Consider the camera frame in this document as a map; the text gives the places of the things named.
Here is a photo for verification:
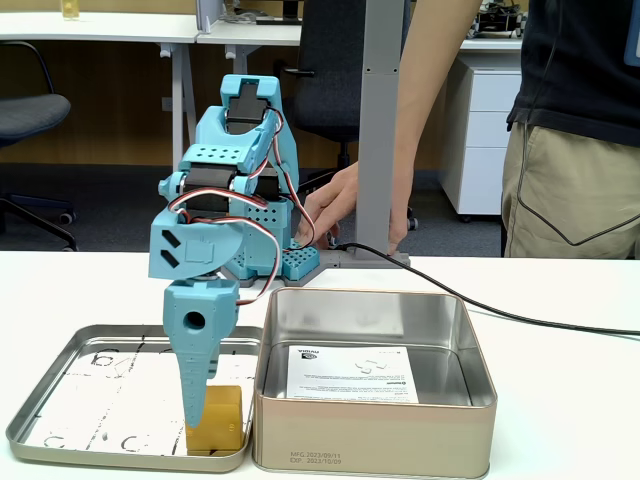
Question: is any grey metal stand post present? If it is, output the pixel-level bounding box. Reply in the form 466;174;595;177
319;0;412;270

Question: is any gold metal tin box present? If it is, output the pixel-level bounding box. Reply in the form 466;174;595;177
251;287;499;480

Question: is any person's hand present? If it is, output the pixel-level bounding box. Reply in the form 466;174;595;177
298;160;425;257

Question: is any black power cable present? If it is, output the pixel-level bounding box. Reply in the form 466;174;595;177
332;242;640;337

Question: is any printed white paper sheet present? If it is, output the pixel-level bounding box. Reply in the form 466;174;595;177
286;344;420;405

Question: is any dark high-back office chair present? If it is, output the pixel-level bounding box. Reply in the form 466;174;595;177
273;0;419;232

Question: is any grey office chair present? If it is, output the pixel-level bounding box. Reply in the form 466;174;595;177
0;40;79;252

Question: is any grey desk divider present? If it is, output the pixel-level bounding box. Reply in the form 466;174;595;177
195;0;225;35

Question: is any red white black servo cable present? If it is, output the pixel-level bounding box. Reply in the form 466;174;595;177
263;105;317;254
219;215;282;307
169;187;274;226

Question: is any black electronics clutter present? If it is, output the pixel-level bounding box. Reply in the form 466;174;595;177
469;0;526;40

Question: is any white drawer cabinet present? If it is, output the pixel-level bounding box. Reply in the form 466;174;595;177
439;52;524;224

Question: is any yellow block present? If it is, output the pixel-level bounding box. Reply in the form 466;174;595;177
186;383;245;456

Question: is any white desk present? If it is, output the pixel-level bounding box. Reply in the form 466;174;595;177
196;20;305;81
0;12;204;216
457;37;524;54

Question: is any metal tin lid with grid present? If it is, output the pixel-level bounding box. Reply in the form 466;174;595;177
5;323;264;474

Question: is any black monitor stand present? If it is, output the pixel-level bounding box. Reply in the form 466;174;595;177
255;0;305;26

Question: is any person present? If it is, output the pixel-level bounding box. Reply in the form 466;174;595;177
499;0;640;260

